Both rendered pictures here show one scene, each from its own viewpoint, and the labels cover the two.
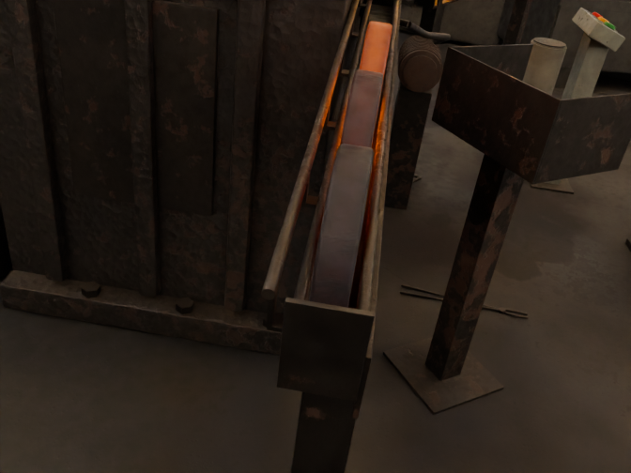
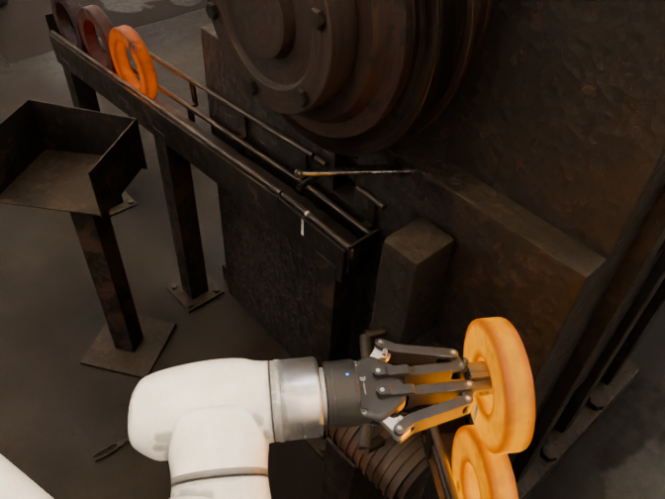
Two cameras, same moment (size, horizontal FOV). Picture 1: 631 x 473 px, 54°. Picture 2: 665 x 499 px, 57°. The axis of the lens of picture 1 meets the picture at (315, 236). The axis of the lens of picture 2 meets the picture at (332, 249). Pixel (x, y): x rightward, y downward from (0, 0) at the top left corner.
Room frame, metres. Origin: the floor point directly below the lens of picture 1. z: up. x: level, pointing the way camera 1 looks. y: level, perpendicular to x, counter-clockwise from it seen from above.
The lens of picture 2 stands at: (2.20, -0.72, 1.46)
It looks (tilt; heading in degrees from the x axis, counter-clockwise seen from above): 44 degrees down; 132
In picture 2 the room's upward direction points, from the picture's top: 4 degrees clockwise
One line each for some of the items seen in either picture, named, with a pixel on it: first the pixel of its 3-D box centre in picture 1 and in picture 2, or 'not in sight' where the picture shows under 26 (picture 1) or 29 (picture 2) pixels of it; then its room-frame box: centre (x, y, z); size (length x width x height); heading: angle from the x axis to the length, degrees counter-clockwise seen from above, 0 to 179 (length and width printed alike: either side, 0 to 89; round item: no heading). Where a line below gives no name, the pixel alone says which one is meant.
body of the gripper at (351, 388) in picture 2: not in sight; (363, 390); (1.97, -0.40, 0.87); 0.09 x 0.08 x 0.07; 52
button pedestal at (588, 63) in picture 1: (573, 104); not in sight; (2.22, -0.86, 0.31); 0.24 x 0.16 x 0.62; 177
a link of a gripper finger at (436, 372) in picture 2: not in sight; (419, 375); (2.00, -0.34, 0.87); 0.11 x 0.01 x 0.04; 54
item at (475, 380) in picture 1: (487, 247); (95, 254); (1.05, -0.34, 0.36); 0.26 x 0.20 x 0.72; 32
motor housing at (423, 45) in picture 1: (407, 124); (367, 484); (1.90, -0.25, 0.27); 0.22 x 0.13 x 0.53; 177
